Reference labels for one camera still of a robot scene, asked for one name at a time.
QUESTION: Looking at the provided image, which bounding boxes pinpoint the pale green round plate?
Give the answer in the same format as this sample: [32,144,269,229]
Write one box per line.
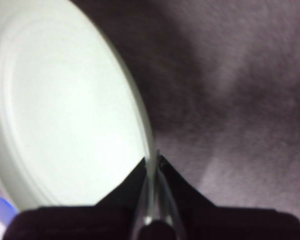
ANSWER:
[0,0,166,225]

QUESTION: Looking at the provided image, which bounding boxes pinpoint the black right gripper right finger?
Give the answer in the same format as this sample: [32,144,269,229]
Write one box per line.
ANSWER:
[160,154,300,240]

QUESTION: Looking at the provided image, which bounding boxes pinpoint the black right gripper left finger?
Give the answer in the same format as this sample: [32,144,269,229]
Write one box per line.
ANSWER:
[2,157,149,240]

